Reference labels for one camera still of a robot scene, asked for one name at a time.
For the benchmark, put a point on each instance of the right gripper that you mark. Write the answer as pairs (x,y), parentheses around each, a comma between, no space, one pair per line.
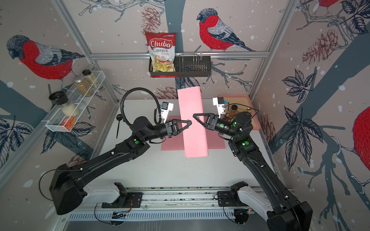
(212,122)

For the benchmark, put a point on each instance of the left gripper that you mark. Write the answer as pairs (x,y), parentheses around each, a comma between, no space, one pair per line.
(172,129)

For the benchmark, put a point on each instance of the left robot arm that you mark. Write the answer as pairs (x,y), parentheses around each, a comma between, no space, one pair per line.
(67,186)

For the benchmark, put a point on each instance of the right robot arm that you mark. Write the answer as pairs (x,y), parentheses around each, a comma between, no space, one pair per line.
(279,208)

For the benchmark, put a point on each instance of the small brown bottle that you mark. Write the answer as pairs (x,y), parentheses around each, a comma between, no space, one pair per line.
(233,111)

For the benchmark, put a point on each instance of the black ladle spoon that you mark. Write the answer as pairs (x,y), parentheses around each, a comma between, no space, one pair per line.
(119,118)

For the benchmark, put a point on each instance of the Chuba cassava chips bag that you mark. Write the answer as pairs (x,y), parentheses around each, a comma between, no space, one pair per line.
(161,47)

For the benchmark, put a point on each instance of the spice jar dark lid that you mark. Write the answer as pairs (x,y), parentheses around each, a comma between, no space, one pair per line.
(90,78)

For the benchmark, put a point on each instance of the spice jar silver lid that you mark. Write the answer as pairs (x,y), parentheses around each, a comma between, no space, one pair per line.
(83,86)

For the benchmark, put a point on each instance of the black lid rice jar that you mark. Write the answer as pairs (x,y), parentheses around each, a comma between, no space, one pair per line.
(68,108)

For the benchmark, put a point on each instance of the small red packet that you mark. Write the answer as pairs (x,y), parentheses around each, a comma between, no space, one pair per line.
(68,122)

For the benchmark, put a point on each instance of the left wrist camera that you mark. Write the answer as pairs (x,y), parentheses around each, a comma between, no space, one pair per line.
(165,109)

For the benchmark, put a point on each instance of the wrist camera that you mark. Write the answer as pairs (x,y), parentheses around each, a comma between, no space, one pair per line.
(165,109)
(219,102)

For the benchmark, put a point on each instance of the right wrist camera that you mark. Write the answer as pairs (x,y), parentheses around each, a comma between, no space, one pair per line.
(219,102)

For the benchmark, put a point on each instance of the black wire wall basket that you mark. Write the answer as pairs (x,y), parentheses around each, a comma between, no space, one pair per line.
(195,65)

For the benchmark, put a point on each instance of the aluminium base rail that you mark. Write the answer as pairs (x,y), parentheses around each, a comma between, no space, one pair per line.
(188,197)

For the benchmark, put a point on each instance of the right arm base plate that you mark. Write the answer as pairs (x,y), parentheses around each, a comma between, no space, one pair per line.
(225,199)

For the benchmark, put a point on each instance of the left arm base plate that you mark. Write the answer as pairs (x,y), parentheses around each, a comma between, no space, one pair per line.
(129,200)

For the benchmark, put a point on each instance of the clear acrylic wall shelf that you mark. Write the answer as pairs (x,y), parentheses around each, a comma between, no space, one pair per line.
(54,123)

